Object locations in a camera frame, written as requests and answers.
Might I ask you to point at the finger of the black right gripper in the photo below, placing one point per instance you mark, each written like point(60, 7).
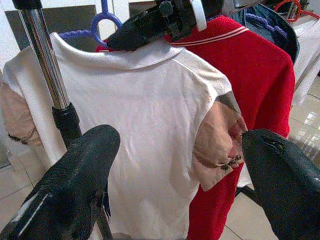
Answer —
point(135, 32)

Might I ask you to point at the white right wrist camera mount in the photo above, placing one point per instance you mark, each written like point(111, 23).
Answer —
point(200, 15)

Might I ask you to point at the blue denim jacket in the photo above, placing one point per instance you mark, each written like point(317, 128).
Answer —
point(262, 11)

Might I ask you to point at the white shirt beige printed sleeves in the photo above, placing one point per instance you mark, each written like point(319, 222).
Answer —
point(150, 112)

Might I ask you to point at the red shirt white striped collar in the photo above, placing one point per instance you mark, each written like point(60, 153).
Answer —
point(250, 75)

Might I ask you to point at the red plastic hanger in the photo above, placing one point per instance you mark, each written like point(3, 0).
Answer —
point(311, 14)

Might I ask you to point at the plain white t-shirt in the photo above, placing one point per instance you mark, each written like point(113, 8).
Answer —
point(307, 50)

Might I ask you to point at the blue plastic hanger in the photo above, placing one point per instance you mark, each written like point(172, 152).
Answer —
point(94, 26)

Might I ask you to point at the purple plastic hanger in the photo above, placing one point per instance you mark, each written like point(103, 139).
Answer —
point(265, 25)

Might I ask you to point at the chrome clothes rack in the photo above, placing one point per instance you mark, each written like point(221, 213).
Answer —
point(45, 50)

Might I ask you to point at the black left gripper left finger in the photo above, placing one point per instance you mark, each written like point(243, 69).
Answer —
point(70, 175)

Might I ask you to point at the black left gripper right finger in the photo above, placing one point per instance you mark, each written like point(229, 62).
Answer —
point(287, 187)

